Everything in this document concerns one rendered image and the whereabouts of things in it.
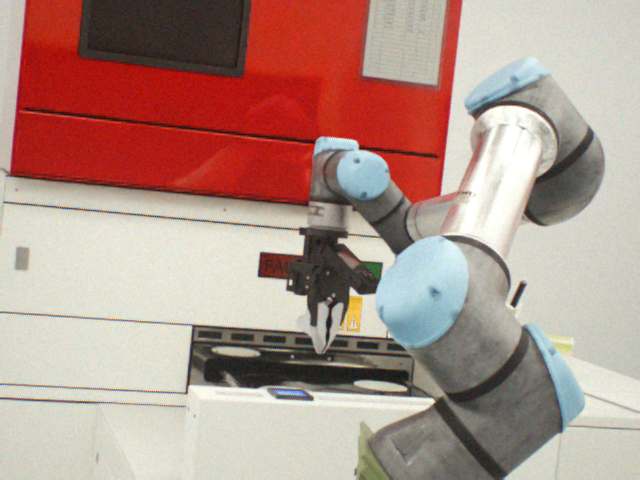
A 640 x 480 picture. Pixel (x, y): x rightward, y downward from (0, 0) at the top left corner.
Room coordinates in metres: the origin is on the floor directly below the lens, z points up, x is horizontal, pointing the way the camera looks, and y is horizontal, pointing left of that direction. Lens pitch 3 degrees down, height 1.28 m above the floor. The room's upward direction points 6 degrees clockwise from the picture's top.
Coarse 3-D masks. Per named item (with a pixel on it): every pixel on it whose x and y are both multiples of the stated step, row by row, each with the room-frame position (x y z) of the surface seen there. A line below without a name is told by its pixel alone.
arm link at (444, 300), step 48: (480, 96) 1.64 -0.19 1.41; (528, 96) 1.62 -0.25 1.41; (480, 144) 1.59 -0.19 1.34; (528, 144) 1.57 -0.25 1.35; (576, 144) 1.65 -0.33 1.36; (480, 192) 1.48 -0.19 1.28; (528, 192) 1.54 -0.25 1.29; (432, 240) 1.37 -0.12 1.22; (480, 240) 1.39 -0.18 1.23; (384, 288) 1.37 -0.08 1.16; (432, 288) 1.31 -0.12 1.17; (480, 288) 1.33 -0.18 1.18; (432, 336) 1.31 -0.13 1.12; (480, 336) 1.32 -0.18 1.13
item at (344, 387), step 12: (228, 372) 2.27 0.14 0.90; (240, 372) 2.28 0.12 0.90; (252, 372) 2.29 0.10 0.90; (252, 384) 2.16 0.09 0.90; (264, 384) 2.18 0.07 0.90; (276, 384) 2.19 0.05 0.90; (288, 384) 2.21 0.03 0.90; (300, 384) 2.22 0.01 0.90; (312, 384) 2.24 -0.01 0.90; (324, 384) 2.25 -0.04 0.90; (336, 384) 2.26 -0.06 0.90; (348, 384) 2.28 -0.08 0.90; (408, 396) 2.22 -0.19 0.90; (420, 396) 2.23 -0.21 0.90
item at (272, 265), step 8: (264, 256) 2.33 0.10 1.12; (272, 256) 2.34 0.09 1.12; (280, 256) 2.34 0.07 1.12; (288, 256) 2.35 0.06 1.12; (264, 264) 2.33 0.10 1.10; (272, 264) 2.34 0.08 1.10; (280, 264) 2.34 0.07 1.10; (264, 272) 2.33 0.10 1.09; (272, 272) 2.34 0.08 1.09; (280, 272) 2.34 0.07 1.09
